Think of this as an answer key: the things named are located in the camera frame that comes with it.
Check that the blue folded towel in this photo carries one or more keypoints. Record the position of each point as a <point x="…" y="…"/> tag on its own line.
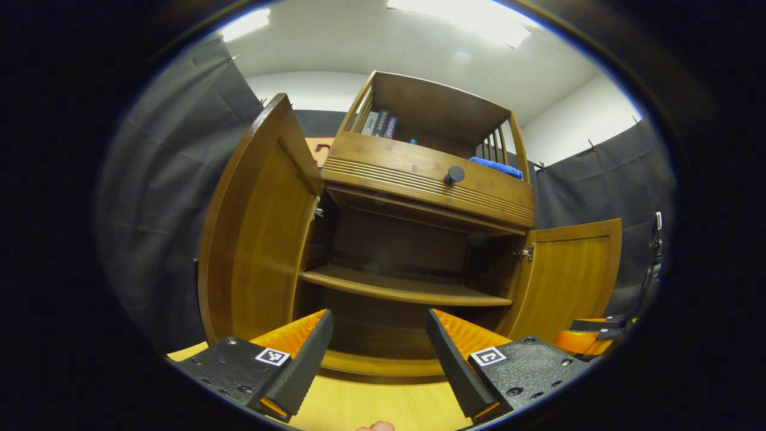
<point x="497" y="167"/>

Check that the wooden inner shelf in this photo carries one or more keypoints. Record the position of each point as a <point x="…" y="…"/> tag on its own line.
<point x="407" y="288"/>

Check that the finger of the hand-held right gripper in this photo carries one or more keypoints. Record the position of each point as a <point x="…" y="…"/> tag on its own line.
<point x="574" y="342"/>

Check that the black round drawer knob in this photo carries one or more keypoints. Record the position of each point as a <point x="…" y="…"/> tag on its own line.
<point x="454" y="175"/>

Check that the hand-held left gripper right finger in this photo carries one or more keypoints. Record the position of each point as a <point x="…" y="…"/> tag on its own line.
<point x="452" y="365"/>

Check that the black curved stand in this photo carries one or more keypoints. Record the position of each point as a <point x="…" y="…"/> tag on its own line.
<point x="656" y="257"/>

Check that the silver door hinge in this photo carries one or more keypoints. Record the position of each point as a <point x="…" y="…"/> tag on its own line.
<point x="526" y="252"/>
<point x="317" y="209"/>

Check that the wooden double-door shoe cabinet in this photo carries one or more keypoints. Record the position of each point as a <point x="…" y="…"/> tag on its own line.
<point x="431" y="108"/>

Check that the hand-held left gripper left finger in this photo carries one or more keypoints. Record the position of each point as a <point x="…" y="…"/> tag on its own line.
<point x="308" y="365"/>

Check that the wooden shoe cabinet door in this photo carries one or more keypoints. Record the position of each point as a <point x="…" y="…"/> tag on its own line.
<point x="568" y="275"/>
<point x="263" y="239"/>

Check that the dark grey book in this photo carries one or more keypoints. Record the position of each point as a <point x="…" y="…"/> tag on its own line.
<point x="382" y="123"/>

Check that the navy blue book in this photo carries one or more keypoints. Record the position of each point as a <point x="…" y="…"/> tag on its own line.
<point x="391" y="127"/>

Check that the ribbed wooden drawer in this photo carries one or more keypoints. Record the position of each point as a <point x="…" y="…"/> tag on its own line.
<point x="383" y="161"/>

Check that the light grey book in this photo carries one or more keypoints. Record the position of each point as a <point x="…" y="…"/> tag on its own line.
<point x="370" y="123"/>

